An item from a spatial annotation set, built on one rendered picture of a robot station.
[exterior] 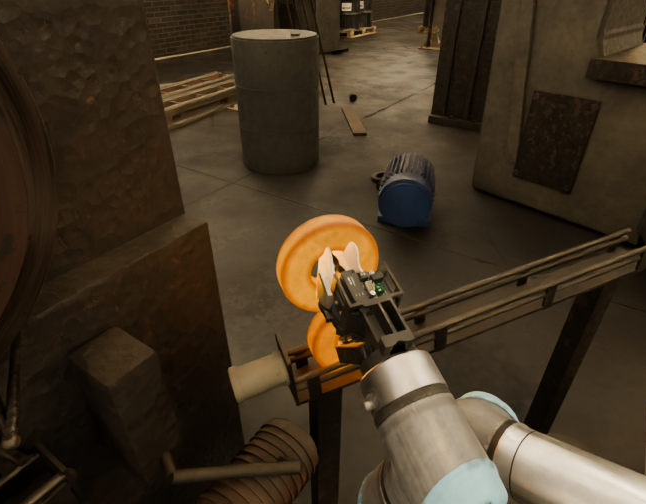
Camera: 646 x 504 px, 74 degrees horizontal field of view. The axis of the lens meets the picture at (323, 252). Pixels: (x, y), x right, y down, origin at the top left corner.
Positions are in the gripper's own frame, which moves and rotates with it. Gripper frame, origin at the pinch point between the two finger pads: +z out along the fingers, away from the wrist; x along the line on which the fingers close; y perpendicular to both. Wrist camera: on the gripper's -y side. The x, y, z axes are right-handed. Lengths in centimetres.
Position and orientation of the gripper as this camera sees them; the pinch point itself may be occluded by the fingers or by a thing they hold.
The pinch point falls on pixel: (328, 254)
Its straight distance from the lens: 63.7
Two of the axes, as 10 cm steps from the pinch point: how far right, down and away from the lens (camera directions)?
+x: -9.3, 2.1, -3.0
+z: -3.5, -7.2, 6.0
